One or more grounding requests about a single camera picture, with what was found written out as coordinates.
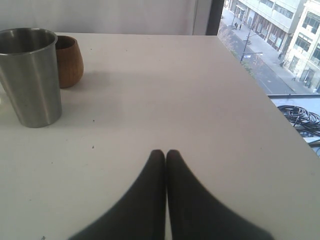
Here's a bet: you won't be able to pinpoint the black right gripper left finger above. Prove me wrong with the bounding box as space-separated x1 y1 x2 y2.
71 149 166 240

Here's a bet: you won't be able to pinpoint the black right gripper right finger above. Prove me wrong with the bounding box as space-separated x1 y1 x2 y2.
166 149 273 240

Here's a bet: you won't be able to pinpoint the brown wooden cup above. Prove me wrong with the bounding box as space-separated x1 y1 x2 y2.
55 35 84 89

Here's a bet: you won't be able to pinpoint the stainless steel cup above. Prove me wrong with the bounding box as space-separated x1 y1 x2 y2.
0 27 62 128

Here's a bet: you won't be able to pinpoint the coiled black cables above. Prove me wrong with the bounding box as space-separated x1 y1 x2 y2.
277 104 320 131

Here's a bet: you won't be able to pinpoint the dark window frame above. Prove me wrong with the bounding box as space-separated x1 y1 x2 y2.
205 0 224 36

